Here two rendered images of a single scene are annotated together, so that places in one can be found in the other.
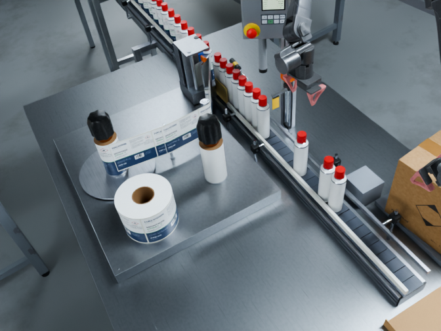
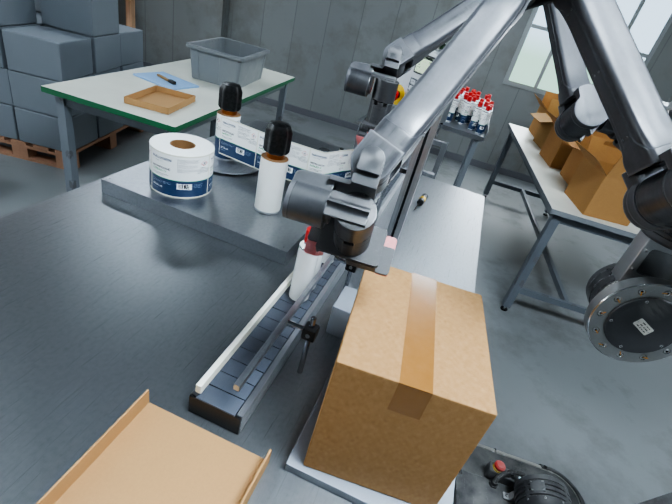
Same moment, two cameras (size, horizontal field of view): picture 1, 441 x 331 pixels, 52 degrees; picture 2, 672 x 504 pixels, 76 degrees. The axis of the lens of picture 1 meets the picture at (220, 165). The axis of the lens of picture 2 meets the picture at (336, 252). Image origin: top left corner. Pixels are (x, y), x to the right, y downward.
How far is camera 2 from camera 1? 1.17 m
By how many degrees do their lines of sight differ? 31
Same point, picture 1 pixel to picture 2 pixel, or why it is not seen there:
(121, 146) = (230, 126)
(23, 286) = not seen: hidden behind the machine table
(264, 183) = (285, 239)
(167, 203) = (181, 156)
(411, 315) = (179, 430)
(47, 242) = not seen: hidden behind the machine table
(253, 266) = (173, 266)
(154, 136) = (259, 140)
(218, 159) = (266, 176)
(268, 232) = (230, 267)
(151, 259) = (135, 196)
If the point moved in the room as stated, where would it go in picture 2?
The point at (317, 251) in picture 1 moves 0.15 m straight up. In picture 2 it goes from (231, 310) to (236, 262)
